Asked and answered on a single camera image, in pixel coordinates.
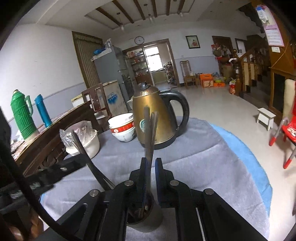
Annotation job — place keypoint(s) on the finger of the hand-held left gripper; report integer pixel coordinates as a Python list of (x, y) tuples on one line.
[(57, 170)]

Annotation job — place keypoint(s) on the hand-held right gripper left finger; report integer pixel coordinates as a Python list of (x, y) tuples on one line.
[(143, 169)]

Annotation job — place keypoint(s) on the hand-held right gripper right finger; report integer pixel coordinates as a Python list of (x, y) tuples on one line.
[(158, 169)]

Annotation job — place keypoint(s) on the dark slender chopstick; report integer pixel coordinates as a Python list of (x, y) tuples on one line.
[(154, 125), (85, 157), (146, 125)]

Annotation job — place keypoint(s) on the grey metal utensil holder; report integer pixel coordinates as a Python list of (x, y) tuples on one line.
[(152, 220)]

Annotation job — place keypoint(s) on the carved dark wooden table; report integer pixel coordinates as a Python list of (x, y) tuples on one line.
[(46, 143)]

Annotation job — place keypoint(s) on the white bowl with small emblem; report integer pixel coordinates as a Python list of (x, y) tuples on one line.
[(126, 136)]

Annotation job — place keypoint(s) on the clear plastic bag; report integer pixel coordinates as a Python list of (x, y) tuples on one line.
[(69, 134)]

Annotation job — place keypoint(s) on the white plastic pot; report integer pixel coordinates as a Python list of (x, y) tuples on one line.
[(91, 146)]

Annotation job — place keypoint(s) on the red banded white bowl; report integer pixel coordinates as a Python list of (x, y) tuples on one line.
[(123, 129)]

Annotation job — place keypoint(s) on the green thermos flask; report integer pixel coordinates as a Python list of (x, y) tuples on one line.
[(23, 115)]

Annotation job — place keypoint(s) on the blue thermos flask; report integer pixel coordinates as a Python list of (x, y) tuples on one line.
[(44, 111)]

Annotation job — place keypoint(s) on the gold electric kettle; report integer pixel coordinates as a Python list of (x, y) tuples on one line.
[(157, 102)]

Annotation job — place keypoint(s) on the white chest freezer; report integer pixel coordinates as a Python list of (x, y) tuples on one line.
[(113, 95)]

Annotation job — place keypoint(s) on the brown wooden chair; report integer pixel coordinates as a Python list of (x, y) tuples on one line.
[(98, 99)]

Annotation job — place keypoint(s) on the blue tablecloth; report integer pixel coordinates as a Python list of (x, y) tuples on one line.
[(249, 162)]

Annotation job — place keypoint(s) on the metal storage rack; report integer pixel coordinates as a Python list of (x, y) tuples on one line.
[(170, 73)]

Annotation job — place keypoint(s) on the tall-backed wooden chair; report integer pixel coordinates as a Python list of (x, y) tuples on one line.
[(186, 74)]

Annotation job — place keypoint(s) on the orange cardboard box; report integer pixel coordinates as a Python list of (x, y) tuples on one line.
[(206, 80)]

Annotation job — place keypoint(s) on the shelf with bottles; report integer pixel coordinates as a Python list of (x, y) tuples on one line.
[(137, 64)]

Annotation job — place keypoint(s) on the grey refrigerator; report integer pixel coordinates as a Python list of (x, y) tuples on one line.
[(108, 67)]

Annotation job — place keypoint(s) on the small white stool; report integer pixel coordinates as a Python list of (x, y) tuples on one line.
[(266, 115)]

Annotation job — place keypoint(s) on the wooden stair railing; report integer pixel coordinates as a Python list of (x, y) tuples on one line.
[(245, 69)]

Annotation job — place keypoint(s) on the red plastic stool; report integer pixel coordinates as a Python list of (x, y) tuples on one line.
[(289, 132)]

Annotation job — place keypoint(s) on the dark wooden door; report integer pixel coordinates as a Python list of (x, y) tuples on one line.
[(222, 44)]

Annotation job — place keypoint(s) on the pendant ceiling lamp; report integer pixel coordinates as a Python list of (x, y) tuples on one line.
[(181, 14), (150, 18), (121, 26)]

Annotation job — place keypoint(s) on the cream chair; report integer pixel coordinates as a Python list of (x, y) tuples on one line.
[(290, 99)]

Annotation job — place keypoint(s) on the brown wooden cabinet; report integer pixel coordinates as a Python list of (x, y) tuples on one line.
[(282, 76)]

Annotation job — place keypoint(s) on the round wall clock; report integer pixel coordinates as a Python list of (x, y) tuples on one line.
[(139, 40)]

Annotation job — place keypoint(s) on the framed wall picture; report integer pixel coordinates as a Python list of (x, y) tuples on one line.
[(192, 42)]

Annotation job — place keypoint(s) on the pink wall calendar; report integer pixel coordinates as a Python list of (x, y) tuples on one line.
[(274, 32)]

